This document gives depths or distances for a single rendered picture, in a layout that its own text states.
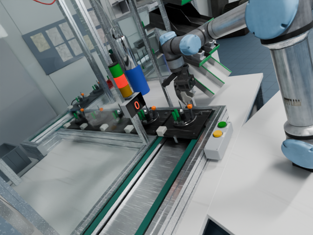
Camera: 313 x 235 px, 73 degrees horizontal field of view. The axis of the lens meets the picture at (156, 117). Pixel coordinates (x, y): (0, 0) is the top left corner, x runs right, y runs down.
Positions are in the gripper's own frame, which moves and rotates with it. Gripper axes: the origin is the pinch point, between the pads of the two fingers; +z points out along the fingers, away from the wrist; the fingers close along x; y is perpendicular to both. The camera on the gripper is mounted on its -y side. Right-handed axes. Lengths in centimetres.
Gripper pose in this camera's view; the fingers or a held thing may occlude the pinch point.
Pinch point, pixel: (185, 103)
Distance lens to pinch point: 110.2
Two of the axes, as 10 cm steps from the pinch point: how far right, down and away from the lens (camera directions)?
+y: 7.9, 0.1, -6.1
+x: 5.0, -5.8, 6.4
